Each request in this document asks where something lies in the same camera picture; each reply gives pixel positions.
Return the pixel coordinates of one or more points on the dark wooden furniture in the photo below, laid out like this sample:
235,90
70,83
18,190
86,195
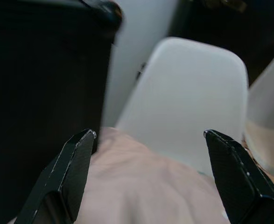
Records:
230,25

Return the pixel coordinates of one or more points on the white plastic chair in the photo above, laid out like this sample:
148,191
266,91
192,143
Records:
269,112
185,100

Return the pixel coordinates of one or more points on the large black cabinet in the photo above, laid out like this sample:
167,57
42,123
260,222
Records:
45,70

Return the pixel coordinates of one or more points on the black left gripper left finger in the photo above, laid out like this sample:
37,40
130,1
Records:
68,177

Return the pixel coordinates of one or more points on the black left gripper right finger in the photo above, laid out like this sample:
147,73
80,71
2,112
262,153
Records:
239,184

